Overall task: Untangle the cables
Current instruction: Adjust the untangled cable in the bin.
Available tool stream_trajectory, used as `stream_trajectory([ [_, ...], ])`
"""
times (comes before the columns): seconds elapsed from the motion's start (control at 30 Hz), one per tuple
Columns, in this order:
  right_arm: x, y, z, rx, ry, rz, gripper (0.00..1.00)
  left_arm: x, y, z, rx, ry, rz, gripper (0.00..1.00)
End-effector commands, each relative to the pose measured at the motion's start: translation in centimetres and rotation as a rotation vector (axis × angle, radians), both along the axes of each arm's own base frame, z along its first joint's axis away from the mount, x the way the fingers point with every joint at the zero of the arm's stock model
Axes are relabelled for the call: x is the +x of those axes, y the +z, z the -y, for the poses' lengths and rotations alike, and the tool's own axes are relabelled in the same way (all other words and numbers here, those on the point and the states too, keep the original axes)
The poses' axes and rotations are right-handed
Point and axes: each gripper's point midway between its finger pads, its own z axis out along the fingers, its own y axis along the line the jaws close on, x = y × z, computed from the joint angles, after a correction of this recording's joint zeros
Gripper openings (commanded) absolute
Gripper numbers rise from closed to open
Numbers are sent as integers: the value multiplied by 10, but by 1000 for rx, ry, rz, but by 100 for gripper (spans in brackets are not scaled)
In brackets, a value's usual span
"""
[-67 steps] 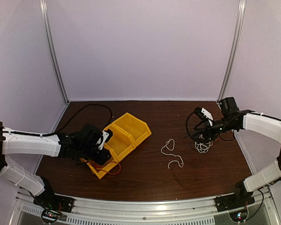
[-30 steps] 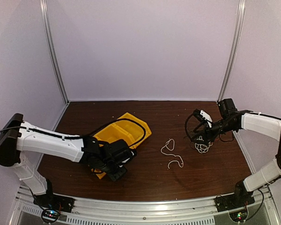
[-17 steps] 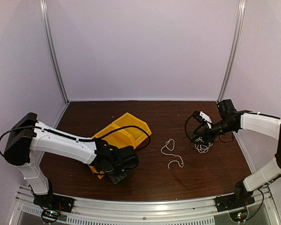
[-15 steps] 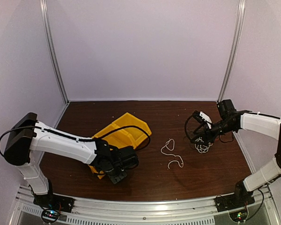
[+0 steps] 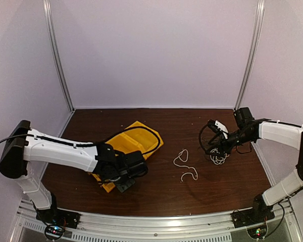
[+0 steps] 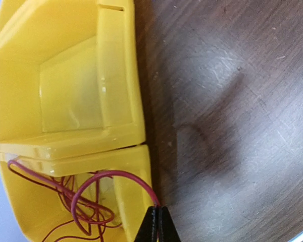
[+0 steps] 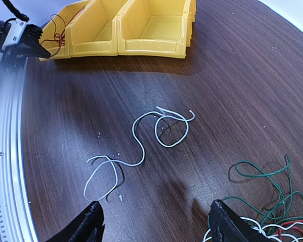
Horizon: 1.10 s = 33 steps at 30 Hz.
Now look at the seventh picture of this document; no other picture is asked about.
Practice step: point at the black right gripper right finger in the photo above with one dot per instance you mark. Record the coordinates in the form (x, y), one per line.
(226, 225)

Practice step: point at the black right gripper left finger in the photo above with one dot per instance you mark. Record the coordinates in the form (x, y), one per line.
(86, 226)

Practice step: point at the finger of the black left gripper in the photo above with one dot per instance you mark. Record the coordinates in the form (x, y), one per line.
(29, 44)

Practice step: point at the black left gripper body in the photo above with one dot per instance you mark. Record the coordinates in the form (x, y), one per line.
(10, 59)

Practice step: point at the yellow bin near front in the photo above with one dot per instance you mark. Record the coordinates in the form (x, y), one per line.
(55, 37)

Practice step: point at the yellow bin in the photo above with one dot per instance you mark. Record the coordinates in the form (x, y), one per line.
(55, 37)
(155, 28)
(93, 32)

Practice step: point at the yellow middle bin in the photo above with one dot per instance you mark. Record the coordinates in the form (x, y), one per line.
(93, 32)

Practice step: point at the yellow far bin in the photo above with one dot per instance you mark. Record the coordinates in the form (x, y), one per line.
(155, 28)

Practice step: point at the aluminium front rail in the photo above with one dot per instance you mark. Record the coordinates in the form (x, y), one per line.
(16, 223)

